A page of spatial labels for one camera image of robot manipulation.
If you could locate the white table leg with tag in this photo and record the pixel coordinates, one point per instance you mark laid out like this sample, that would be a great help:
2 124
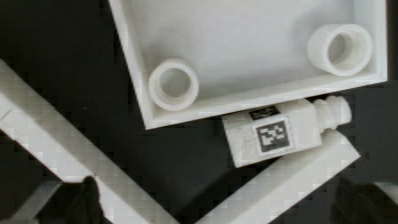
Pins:
279 129

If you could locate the white square table top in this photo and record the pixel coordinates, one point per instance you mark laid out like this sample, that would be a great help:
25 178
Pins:
240 40

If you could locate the white front obstacle bar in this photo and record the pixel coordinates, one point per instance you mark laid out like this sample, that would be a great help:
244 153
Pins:
38 128

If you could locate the white right obstacle bar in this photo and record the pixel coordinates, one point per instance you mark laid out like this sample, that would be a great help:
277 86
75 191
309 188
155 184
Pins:
285 183

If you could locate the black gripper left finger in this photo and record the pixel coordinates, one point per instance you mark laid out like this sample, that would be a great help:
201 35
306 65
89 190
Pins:
73 207

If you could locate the white obstacle bar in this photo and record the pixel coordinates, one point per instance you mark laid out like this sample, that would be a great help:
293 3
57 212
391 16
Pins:
38 128
285 183

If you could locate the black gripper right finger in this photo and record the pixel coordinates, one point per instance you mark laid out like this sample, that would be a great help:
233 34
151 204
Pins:
365 203

